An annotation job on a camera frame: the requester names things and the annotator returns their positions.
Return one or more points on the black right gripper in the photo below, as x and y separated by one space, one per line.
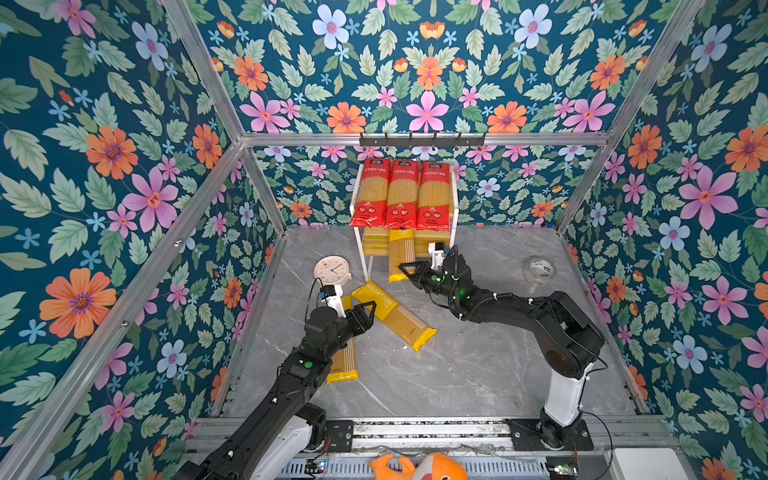
422 273

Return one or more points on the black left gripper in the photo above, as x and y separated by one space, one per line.
361 315

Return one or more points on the yellow pasta bag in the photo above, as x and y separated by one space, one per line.
400 249
402 322
344 366

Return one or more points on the yellow pasta bag bottom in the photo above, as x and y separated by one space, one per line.
344 366

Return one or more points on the red spaghetti bag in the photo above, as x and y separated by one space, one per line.
402 196
434 197
369 208

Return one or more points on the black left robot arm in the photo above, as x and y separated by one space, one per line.
285 422

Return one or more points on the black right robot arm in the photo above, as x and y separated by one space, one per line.
570 342

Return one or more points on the pink round clock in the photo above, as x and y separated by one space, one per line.
333 270

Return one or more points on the orange plush toy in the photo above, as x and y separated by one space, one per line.
434 466

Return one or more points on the white box corner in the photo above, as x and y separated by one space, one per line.
647 464

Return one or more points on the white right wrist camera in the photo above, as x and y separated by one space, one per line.
438 252

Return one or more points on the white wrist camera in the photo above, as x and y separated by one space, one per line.
331 295
438 252

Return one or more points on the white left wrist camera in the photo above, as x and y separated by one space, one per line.
331 295

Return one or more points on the black hook rail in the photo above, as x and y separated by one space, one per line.
438 140

